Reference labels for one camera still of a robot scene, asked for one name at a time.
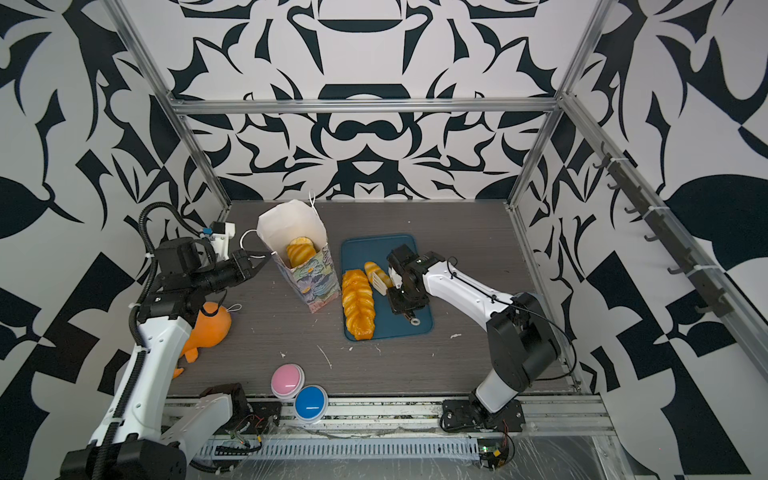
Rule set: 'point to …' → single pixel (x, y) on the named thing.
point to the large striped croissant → (299, 254)
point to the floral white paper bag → (314, 284)
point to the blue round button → (310, 404)
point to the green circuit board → (493, 452)
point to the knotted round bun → (301, 240)
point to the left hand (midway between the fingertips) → (269, 251)
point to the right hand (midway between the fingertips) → (399, 305)
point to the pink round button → (287, 381)
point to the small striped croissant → (370, 267)
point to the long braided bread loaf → (359, 304)
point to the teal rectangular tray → (355, 254)
